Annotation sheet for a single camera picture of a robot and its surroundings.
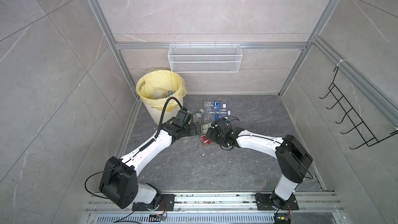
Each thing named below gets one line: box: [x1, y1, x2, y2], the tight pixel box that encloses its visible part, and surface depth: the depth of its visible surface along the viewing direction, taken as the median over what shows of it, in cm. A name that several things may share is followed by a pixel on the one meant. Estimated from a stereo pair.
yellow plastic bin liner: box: [135, 70, 188, 112], surface depth 95 cm
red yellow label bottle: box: [200, 134, 213, 147], surface depth 91 cm
